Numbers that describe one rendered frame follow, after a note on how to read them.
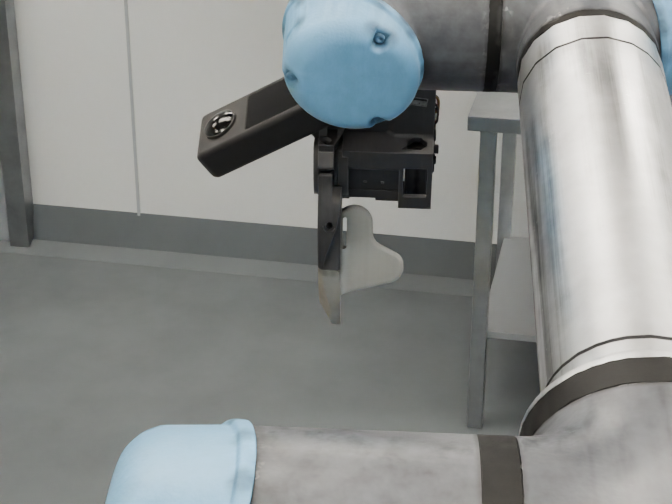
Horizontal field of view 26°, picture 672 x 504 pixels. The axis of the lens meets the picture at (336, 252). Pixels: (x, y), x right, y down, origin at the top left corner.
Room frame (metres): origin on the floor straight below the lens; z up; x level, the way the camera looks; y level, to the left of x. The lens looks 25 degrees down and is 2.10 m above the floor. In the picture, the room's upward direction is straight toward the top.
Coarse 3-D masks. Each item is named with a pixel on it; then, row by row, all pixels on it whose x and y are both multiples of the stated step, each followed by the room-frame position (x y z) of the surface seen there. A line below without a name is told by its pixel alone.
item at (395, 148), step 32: (416, 96) 0.91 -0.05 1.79; (384, 128) 0.92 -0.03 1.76; (416, 128) 0.92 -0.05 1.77; (320, 160) 0.91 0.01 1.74; (352, 160) 0.91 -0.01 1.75; (384, 160) 0.91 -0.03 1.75; (416, 160) 0.91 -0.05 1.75; (352, 192) 0.93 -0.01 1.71; (384, 192) 0.93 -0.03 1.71; (416, 192) 0.93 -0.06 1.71
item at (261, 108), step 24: (264, 96) 0.94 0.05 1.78; (288, 96) 0.92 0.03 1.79; (216, 120) 0.94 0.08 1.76; (240, 120) 0.93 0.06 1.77; (264, 120) 0.91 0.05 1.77; (288, 120) 0.91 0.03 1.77; (312, 120) 0.91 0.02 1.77; (216, 144) 0.92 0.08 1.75; (240, 144) 0.92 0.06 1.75; (264, 144) 0.92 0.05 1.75; (288, 144) 0.92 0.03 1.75; (216, 168) 0.92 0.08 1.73
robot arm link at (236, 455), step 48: (144, 432) 0.43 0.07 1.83; (192, 432) 0.42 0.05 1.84; (240, 432) 0.42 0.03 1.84; (288, 432) 0.43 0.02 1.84; (336, 432) 0.43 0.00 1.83; (384, 432) 0.43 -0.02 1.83; (144, 480) 0.40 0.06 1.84; (192, 480) 0.40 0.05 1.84; (240, 480) 0.39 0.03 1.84; (288, 480) 0.39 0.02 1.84; (336, 480) 0.39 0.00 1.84; (384, 480) 0.39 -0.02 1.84; (432, 480) 0.39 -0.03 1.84; (480, 480) 0.39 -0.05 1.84
